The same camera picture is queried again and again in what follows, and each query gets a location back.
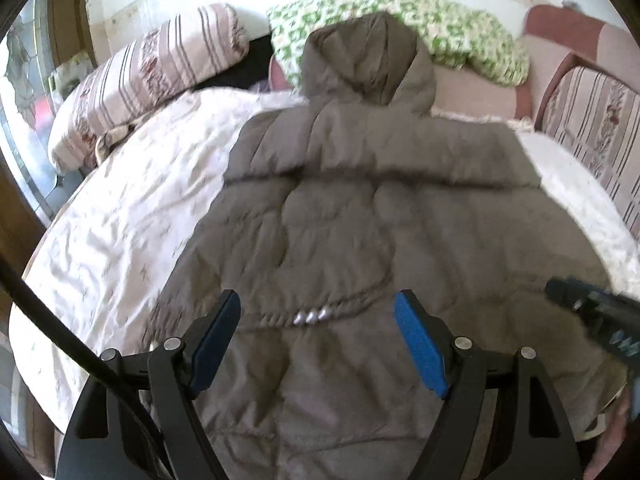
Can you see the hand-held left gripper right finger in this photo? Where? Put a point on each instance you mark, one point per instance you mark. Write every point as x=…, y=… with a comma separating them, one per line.
x=422, y=345

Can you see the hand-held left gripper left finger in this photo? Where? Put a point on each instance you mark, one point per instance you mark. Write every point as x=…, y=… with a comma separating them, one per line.
x=215, y=345

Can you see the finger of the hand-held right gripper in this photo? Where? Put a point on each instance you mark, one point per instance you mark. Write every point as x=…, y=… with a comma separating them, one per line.
x=562, y=292

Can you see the grey-brown hooded puffer jacket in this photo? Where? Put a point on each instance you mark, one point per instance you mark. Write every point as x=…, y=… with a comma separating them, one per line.
x=350, y=210

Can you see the person's right forearm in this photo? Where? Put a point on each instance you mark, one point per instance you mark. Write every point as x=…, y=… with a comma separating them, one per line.
x=607, y=435

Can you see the striped floral seat cushion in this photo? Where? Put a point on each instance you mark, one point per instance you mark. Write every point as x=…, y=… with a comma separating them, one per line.
x=600, y=135

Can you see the white leaf-print duvet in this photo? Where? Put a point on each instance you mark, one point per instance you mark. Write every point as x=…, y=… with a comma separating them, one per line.
x=125, y=210

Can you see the pale pink bed sheet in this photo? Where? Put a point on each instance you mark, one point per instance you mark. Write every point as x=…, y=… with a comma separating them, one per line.
x=475, y=95

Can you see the cream floral cloth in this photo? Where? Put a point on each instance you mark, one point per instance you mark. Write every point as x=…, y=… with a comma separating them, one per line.
x=107, y=142

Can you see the brown wooden door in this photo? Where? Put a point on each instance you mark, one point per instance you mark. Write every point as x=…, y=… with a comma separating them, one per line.
x=20, y=220

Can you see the brown pink armchair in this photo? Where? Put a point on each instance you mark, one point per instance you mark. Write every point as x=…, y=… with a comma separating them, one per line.
x=565, y=35

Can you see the black cloth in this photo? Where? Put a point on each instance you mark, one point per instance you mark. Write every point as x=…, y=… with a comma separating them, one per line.
x=235, y=70

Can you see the reddish pink pillow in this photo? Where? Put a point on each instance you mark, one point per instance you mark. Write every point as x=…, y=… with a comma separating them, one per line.
x=277, y=72

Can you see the green checked blanket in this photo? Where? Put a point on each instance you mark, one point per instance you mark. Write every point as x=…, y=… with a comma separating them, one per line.
x=450, y=30

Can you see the striped floral pillow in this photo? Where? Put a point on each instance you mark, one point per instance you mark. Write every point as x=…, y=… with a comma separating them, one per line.
x=150, y=65

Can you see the small green floral bundle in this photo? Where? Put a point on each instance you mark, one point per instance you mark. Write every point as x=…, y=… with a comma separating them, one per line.
x=72, y=70

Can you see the leaded glass window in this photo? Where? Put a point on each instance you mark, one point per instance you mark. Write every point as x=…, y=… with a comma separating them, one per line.
x=30, y=85

